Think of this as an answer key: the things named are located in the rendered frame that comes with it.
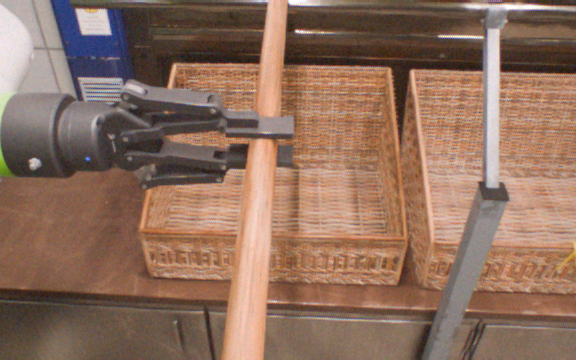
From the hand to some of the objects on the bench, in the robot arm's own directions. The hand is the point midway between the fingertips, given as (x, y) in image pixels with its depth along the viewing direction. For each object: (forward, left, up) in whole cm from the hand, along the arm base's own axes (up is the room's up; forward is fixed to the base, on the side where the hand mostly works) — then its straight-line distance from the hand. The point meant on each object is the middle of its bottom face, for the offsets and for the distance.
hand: (261, 141), depth 59 cm
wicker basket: (-4, +52, -62) cm, 81 cm away
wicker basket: (+56, +55, -62) cm, 100 cm away
